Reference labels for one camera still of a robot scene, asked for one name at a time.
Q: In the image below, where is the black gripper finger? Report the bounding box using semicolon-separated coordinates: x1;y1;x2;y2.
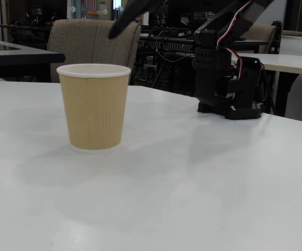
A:
108;0;167;40

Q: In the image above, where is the tan ribbed paper cup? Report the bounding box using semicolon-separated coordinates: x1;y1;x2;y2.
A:
56;63;132;154

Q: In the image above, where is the small american flag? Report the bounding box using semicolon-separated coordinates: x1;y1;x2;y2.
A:
84;0;98;13

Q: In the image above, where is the dark-edged side table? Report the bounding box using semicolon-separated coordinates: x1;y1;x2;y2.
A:
0;36;66;79

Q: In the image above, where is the beige background chair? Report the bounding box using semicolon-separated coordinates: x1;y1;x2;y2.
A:
241;24;279;54

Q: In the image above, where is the white background table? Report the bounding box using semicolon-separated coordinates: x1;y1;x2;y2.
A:
231;52;302;117

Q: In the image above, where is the striped servo cable along arm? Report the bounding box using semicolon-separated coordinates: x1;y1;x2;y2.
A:
217;0;254;48

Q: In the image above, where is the striped servo cable at base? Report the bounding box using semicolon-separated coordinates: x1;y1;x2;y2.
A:
223;46;246;100

